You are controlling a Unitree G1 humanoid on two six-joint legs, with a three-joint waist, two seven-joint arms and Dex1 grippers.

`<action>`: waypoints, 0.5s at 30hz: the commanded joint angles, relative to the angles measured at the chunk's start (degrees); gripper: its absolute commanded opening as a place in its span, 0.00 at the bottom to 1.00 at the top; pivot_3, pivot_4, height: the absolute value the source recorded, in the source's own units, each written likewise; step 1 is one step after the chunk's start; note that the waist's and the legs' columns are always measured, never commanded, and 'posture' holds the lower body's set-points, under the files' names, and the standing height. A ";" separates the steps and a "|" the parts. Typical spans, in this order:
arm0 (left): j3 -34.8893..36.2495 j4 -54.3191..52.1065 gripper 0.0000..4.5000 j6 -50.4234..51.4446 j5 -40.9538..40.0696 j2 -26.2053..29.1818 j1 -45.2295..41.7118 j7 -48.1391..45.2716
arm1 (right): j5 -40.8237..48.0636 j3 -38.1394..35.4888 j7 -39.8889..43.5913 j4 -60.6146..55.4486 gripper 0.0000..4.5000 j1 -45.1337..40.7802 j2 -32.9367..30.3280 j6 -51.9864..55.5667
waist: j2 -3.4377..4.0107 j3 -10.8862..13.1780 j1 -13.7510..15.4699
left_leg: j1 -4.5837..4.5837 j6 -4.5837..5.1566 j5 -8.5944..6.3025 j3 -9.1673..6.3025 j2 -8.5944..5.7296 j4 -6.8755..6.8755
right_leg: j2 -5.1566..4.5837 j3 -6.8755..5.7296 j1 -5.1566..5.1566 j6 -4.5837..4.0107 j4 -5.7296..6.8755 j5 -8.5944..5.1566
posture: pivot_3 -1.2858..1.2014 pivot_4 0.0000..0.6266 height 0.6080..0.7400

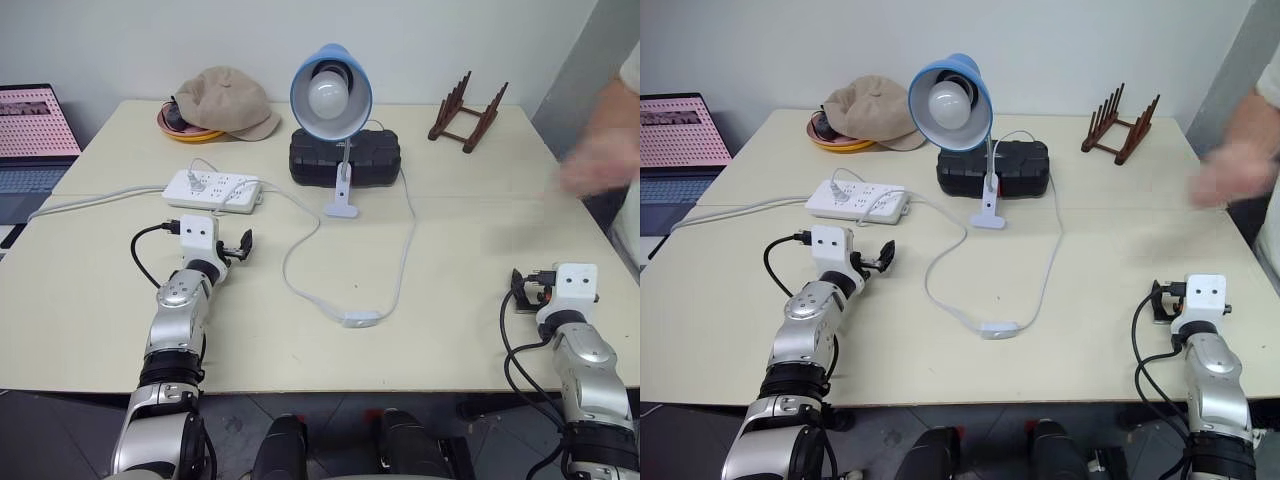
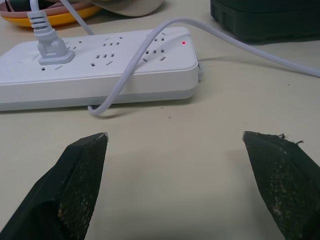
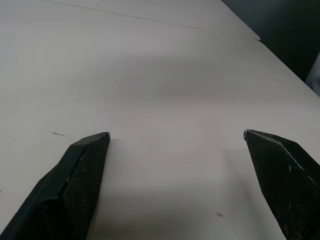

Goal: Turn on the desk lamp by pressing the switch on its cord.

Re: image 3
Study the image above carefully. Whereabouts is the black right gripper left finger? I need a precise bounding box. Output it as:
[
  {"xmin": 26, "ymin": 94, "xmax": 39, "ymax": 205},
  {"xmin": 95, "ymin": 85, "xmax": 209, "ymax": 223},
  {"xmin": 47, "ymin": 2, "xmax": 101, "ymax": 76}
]
[{"xmin": 0, "ymin": 131, "xmax": 112, "ymax": 240}]

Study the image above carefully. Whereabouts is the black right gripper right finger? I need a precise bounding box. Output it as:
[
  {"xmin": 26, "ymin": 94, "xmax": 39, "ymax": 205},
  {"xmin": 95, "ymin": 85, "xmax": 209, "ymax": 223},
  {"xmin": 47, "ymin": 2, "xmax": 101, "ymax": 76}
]
[{"xmin": 243, "ymin": 129, "xmax": 320, "ymax": 240}]

